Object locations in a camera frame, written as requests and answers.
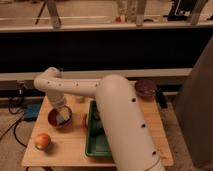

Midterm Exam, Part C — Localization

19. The dark red bowl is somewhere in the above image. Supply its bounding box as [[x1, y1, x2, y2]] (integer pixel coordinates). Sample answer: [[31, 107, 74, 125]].
[[48, 106, 72, 129]]

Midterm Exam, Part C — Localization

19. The purple bowl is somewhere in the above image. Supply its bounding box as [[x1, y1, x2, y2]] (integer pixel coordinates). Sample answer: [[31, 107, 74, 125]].
[[134, 79, 157, 97]]

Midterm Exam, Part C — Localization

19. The white plastic cup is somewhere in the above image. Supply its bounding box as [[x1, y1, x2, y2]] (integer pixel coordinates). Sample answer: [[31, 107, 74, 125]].
[[75, 96, 85, 103]]

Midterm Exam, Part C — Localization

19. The black cable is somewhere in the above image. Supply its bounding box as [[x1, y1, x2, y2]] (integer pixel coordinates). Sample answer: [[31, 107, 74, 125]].
[[0, 96, 28, 148]]

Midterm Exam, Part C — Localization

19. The blue power box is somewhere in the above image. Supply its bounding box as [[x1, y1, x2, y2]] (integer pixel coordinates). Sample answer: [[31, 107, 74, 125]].
[[24, 103, 41, 121]]

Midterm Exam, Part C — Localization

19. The green plastic tray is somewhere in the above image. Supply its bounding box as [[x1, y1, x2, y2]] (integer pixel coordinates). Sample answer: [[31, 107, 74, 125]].
[[85, 100, 112, 157]]

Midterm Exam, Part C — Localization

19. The orange carrot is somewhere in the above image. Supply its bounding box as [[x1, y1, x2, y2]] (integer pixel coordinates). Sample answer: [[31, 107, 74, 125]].
[[82, 114, 88, 134]]

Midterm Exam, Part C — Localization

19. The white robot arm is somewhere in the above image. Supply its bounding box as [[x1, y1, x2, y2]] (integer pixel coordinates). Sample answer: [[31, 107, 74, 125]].
[[34, 67, 165, 171]]

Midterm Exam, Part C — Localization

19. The red yellow apple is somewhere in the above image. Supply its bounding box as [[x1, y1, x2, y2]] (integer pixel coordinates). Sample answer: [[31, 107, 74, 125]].
[[35, 133, 51, 150]]

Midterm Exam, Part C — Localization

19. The blue sponge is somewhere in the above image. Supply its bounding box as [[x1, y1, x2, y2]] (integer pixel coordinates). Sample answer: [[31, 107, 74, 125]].
[[56, 114, 65, 125]]

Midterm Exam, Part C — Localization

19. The dark sponge block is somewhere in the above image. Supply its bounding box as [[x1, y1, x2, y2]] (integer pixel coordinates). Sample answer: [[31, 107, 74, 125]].
[[93, 111, 100, 120]]

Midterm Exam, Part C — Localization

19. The orange object in background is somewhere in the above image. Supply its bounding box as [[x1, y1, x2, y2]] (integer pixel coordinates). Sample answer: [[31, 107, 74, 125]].
[[115, 14, 127, 23]]

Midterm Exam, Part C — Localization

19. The black knife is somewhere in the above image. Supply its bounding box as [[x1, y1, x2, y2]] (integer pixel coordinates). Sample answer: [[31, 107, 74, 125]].
[[92, 125, 104, 136]]

